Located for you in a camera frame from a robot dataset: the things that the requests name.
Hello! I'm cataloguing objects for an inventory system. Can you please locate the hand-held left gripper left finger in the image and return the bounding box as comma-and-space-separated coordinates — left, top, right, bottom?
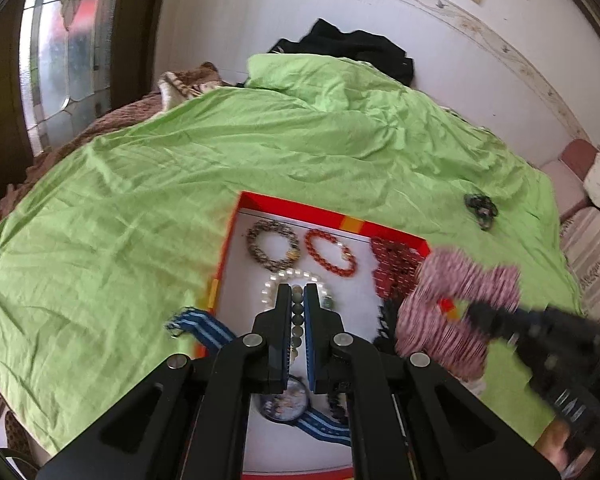
35, 284, 291, 480

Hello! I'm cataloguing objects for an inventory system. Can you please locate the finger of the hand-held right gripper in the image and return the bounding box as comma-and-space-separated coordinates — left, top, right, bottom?
467, 304, 541, 341

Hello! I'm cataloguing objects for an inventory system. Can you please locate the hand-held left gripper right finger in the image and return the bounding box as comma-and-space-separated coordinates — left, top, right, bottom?
304, 283, 561, 480

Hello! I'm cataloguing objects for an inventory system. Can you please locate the grey bead bracelet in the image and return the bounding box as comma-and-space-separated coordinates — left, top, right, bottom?
290, 284, 337, 361

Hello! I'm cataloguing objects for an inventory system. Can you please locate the white pearl bracelet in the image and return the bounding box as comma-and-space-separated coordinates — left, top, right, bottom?
261, 269, 331, 311

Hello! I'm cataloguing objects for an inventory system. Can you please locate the red cardboard box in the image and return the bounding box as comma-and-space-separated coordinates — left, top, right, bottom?
192, 191, 486, 480

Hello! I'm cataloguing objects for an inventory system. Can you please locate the red bead bracelet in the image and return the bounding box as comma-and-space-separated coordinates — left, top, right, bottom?
304, 228, 357, 277

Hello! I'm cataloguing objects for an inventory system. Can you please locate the pink striped scrunchie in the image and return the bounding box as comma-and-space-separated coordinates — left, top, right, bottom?
394, 247, 523, 378

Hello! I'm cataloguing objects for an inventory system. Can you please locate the blue striped strap wristwatch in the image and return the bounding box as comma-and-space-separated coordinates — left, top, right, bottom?
165, 306, 353, 445

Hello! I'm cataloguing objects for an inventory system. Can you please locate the person's right hand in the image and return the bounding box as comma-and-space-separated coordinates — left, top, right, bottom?
534, 417, 588, 471

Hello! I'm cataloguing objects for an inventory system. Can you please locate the dark red dotted scrunchie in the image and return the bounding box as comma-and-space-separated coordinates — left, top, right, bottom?
369, 236, 428, 306

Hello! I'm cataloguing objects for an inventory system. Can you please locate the striped sofa cover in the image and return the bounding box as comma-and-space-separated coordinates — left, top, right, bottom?
560, 207, 600, 316

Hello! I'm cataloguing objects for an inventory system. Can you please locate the pink sofa cushion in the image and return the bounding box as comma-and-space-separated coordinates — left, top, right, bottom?
537, 139, 598, 218

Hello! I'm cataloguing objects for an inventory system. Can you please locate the green bed sheet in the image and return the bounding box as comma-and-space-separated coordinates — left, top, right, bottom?
0, 52, 586, 466

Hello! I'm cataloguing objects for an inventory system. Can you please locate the leopard print cloth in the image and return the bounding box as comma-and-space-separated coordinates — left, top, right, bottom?
159, 71, 221, 111

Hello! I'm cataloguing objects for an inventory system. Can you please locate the brown quilted blanket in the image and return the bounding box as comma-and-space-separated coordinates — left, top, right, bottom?
0, 62, 221, 246

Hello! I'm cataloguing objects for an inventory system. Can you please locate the black clothing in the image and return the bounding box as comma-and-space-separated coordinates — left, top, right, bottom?
237, 18, 415, 87

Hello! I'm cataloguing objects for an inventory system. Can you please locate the brown patterned rug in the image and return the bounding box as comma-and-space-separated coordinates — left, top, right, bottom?
0, 375, 36, 461

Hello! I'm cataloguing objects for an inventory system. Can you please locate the stained glass window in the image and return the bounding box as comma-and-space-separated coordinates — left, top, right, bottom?
20, 0, 118, 153

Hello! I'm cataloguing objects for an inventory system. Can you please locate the leopard print bead bracelet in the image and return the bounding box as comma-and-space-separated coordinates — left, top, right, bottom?
246, 220, 301, 268

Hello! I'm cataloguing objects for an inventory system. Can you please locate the dark green bead bracelet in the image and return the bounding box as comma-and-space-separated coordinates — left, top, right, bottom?
463, 192, 498, 231

